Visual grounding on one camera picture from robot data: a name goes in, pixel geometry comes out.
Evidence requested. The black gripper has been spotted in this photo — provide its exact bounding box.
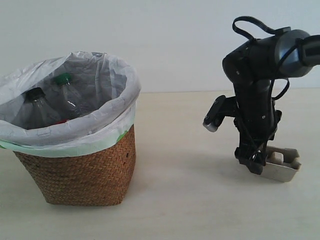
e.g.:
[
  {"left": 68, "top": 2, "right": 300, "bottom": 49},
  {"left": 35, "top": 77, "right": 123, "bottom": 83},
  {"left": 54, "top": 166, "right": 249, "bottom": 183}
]
[{"left": 233, "top": 80, "right": 278, "bottom": 175}]

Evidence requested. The grey paper pulp tray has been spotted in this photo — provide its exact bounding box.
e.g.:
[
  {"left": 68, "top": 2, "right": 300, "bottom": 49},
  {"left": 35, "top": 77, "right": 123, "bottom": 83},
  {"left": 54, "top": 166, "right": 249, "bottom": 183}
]
[{"left": 260, "top": 146, "right": 302, "bottom": 183}]

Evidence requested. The green label water bottle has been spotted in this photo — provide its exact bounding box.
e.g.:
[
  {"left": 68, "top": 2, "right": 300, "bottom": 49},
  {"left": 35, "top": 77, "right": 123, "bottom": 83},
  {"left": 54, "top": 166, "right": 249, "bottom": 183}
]
[{"left": 54, "top": 72, "right": 94, "bottom": 119}]

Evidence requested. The red label cola bottle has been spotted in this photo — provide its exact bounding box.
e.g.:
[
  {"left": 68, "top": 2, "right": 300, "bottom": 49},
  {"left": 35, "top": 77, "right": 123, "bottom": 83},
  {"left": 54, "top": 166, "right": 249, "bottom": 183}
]
[{"left": 14, "top": 87, "right": 71, "bottom": 130}]

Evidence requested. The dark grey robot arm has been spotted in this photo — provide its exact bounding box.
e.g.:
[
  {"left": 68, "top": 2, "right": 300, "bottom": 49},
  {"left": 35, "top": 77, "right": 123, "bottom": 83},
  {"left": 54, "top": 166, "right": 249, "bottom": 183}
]
[{"left": 222, "top": 29, "right": 320, "bottom": 175}]

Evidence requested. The woven wicker basket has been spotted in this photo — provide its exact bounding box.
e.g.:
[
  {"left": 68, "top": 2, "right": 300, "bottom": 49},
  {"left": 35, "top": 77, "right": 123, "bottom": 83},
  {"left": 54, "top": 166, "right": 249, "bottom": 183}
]
[{"left": 14, "top": 126, "right": 136, "bottom": 206}]

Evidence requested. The white plastic bin liner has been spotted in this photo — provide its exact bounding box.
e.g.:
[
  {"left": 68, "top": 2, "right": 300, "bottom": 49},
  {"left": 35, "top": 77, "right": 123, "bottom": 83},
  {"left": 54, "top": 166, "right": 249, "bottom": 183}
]
[{"left": 0, "top": 51, "right": 141, "bottom": 158}]

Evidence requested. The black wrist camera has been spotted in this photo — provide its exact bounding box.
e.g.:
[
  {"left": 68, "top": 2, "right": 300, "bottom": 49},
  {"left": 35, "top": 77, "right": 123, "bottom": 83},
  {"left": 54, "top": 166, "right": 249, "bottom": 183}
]
[{"left": 202, "top": 95, "right": 237, "bottom": 133}]

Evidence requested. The black cable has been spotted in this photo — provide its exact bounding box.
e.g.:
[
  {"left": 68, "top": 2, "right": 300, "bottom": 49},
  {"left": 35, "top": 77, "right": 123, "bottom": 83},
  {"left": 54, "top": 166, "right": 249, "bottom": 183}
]
[{"left": 231, "top": 15, "right": 291, "bottom": 166}]

